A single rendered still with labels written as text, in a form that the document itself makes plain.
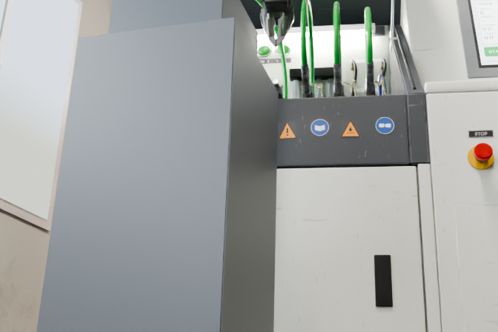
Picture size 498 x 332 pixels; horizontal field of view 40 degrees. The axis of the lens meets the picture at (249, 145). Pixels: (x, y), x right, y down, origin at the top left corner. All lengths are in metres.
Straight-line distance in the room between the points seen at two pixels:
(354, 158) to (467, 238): 0.27
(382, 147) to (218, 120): 0.64
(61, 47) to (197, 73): 3.23
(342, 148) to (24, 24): 2.64
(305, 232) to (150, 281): 0.61
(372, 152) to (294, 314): 0.37
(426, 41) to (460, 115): 0.44
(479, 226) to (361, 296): 0.27
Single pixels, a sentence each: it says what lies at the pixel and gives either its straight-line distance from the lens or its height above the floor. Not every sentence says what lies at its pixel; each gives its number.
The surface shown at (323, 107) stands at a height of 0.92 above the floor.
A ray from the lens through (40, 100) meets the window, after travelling 3.86.
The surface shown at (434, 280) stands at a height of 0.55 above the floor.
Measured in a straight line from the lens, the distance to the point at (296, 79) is 2.09.
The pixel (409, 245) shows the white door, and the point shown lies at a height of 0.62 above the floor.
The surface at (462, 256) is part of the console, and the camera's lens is 1.39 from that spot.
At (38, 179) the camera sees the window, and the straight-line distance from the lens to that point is 3.78.
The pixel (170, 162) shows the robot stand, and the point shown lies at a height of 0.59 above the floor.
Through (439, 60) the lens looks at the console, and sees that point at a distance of 1.85.
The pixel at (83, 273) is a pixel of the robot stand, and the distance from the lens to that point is 0.88.
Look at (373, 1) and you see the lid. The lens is 2.19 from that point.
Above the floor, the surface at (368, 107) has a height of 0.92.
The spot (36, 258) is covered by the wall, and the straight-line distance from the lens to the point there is 3.79.
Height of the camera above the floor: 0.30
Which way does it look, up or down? 21 degrees up
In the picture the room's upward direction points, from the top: 2 degrees clockwise
